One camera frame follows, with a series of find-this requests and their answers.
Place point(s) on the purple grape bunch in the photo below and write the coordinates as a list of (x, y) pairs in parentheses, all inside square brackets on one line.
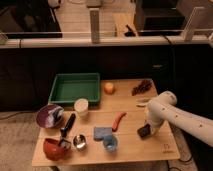
[(143, 87)]

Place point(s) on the yellow banana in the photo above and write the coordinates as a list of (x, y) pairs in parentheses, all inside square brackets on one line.
[(142, 102)]

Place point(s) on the black object on far desk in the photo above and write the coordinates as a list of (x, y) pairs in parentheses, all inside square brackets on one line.
[(129, 32)]

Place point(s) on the blue sponge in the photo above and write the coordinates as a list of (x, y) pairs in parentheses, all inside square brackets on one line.
[(100, 132)]

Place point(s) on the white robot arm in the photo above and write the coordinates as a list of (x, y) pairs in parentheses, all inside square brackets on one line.
[(163, 108)]

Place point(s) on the small metal cup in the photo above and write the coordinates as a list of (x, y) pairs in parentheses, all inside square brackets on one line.
[(79, 142)]

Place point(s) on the black handled tool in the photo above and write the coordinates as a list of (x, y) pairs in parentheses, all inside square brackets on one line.
[(68, 126)]

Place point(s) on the red bowl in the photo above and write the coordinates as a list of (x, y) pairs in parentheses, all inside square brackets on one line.
[(55, 150)]

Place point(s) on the orange carrot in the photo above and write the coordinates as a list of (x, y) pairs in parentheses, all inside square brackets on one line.
[(117, 121)]

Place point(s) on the black eraser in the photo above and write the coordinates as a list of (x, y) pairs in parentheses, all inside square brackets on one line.
[(144, 131)]

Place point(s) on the blue glass cup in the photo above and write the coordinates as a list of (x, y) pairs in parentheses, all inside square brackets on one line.
[(110, 143)]

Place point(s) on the orange fruit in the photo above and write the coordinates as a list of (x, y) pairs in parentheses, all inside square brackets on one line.
[(109, 88)]

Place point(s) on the green plastic tray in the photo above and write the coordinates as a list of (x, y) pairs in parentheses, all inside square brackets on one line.
[(67, 88)]

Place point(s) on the purple white bowl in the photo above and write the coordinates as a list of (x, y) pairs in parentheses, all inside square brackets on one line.
[(49, 116)]

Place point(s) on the white cup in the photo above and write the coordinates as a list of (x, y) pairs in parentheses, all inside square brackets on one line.
[(81, 107)]

